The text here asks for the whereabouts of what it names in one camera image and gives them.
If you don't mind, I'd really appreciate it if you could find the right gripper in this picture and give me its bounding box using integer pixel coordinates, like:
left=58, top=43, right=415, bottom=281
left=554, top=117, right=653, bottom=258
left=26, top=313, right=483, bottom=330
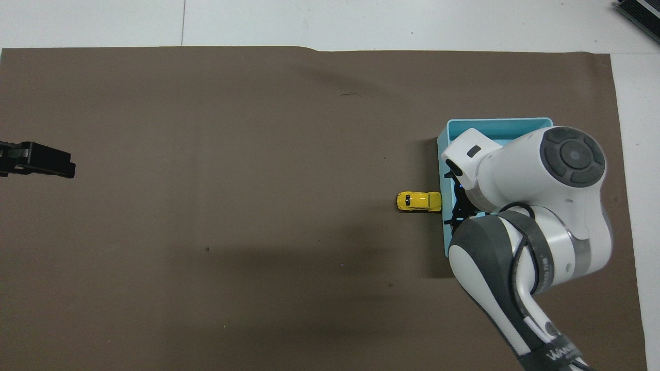
left=444, top=173, right=480, bottom=233

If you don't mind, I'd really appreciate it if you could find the yellow beetle toy car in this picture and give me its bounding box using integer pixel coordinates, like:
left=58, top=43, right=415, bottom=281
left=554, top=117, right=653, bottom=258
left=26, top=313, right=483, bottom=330
left=396, top=191, right=443, bottom=213

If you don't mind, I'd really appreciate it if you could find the light blue plastic bin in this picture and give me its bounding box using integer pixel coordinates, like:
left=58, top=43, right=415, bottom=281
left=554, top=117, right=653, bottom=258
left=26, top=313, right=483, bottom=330
left=437, top=117, right=554, bottom=258

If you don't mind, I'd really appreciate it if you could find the black stand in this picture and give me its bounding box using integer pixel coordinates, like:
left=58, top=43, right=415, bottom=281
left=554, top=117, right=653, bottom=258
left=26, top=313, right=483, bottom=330
left=616, top=0, right=660, bottom=30

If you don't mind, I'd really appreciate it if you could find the black cable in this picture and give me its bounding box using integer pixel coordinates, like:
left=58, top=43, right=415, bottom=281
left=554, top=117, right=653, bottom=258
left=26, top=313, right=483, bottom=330
left=496, top=202, right=540, bottom=295

